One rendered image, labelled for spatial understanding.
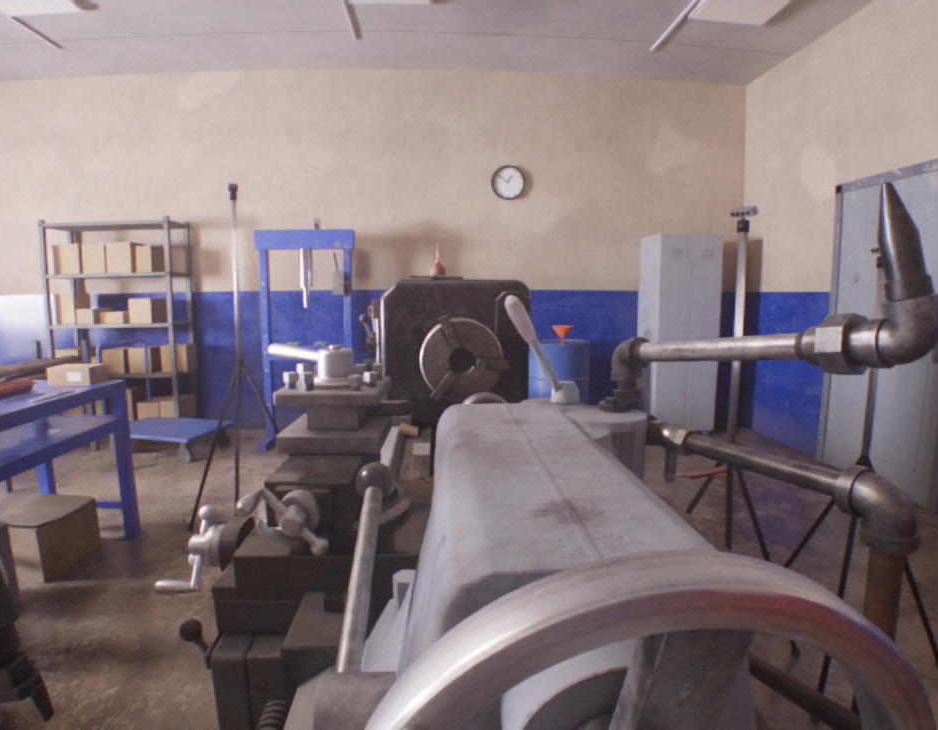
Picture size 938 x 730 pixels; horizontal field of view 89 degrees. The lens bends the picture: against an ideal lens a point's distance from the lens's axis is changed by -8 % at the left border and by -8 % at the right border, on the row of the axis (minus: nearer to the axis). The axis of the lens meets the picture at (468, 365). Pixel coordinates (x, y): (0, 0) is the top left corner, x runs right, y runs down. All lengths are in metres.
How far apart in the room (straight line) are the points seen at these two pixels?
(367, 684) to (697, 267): 4.91
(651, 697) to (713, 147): 5.82
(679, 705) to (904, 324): 0.29
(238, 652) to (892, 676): 0.76
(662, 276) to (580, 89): 1.97
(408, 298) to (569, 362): 2.89
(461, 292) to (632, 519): 1.51
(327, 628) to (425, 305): 1.24
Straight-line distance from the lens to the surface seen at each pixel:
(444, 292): 1.77
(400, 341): 1.78
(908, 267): 0.42
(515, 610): 0.17
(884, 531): 0.42
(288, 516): 0.69
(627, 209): 5.45
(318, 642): 0.71
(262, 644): 0.86
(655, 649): 0.19
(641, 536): 0.29
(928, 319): 0.42
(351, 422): 0.88
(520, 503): 0.32
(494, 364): 1.55
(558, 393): 0.60
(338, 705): 0.34
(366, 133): 5.32
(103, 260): 5.59
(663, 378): 5.03
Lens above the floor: 1.28
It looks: 7 degrees down
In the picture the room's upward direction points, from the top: straight up
